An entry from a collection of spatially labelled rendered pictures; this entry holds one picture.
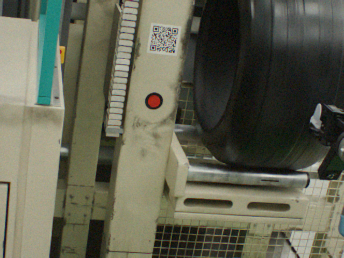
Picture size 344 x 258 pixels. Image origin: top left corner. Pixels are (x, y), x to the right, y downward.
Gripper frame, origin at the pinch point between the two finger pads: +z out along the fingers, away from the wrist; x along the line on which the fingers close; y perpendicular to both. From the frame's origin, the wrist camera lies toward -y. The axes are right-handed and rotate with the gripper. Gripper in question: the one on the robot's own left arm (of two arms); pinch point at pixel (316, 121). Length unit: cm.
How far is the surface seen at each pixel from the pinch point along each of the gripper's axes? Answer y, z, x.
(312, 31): 20.0, 4.2, 4.0
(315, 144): -7.2, 3.9, -3.1
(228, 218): -32.2, 11.3, 12.1
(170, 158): -19.8, 18.5, 28.2
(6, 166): 6, -49, 68
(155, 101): -5.7, 20.6, 34.1
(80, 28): -8, 106, 48
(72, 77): -24, 96, 50
